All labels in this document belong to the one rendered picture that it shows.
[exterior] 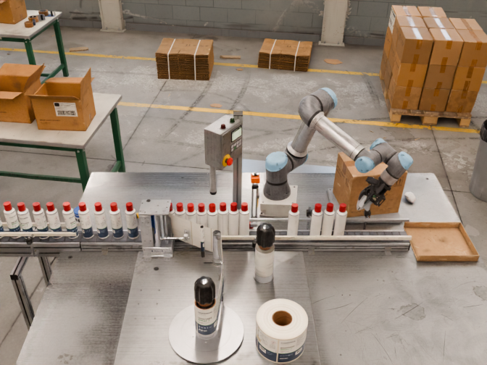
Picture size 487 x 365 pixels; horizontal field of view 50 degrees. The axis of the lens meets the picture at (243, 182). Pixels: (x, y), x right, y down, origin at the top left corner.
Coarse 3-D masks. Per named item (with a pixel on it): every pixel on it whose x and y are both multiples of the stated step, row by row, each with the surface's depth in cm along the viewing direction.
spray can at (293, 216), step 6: (294, 204) 251; (294, 210) 251; (288, 216) 255; (294, 216) 252; (288, 222) 256; (294, 222) 254; (288, 228) 258; (294, 228) 256; (288, 234) 260; (294, 234) 259
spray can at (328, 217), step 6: (330, 204) 252; (330, 210) 252; (324, 216) 255; (330, 216) 253; (324, 222) 257; (330, 222) 255; (324, 228) 258; (330, 228) 258; (324, 234) 260; (330, 234) 261
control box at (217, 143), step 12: (228, 120) 238; (240, 120) 239; (204, 132) 233; (216, 132) 229; (228, 132) 232; (204, 144) 236; (216, 144) 232; (228, 144) 235; (216, 156) 236; (228, 156) 239; (216, 168) 240
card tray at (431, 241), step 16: (416, 224) 277; (432, 224) 277; (448, 224) 277; (416, 240) 269; (432, 240) 269; (448, 240) 269; (464, 240) 270; (416, 256) 259; (432, 256) 255; (448, 256) 256; (464, 256) 256
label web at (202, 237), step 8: (176, 224) 249; (184, 224) 246; (192, 224) 244; (176, 232) 252; (192, 232) 247; (200, 232) 241; (208, 232) 242; (192, 240) 250; (200, 240) 247; (208, 240) 244; (208, 248) 247
